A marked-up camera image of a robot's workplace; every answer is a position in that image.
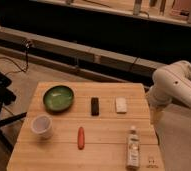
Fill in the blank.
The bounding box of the clear plastic bottle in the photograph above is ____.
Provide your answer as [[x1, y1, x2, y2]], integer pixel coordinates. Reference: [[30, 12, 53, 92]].
[[127, 126, 140, 169]]

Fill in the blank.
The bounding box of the black cable on floor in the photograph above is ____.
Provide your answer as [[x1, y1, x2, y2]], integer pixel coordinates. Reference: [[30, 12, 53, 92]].
[[0, 39, 33, 76]]

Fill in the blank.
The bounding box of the black rectangular block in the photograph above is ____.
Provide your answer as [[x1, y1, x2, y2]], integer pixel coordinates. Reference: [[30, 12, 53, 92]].
[[91, 97, 99, 116]]

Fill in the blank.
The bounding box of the white rectangular block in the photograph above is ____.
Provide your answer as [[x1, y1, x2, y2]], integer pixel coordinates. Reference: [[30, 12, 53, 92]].
[[115, 97, 127, 113]]

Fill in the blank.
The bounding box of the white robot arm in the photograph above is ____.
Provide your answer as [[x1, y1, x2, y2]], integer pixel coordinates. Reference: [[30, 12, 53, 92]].
[[147, 60, 191, 108]]

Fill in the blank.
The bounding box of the white plastic cup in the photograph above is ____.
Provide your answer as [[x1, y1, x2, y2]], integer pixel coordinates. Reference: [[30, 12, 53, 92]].
[[31, 115, 53, 139]]

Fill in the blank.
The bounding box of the green bowl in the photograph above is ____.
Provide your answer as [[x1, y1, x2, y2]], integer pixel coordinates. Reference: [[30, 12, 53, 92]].
[[43, 85, 74, 113]]

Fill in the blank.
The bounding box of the orange red pepper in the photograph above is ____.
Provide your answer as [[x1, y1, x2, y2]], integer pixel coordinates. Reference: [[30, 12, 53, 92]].
[[77, 127, 85, 150]]

